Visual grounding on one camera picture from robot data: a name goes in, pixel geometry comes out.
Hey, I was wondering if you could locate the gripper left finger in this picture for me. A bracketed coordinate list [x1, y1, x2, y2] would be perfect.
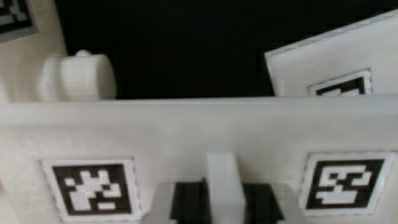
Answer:
[168, 180, 211, 224]

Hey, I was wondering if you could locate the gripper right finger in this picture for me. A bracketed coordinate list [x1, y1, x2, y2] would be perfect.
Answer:
[243, 184, 284, 224]

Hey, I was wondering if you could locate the white cabinet door panel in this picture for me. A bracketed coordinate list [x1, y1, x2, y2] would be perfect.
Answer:
[0, 95, 398, 224]
[264, 9, 398, 96]

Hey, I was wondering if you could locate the white cabinet body box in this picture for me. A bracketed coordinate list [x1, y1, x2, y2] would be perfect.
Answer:
[0, 0, 117, 105]

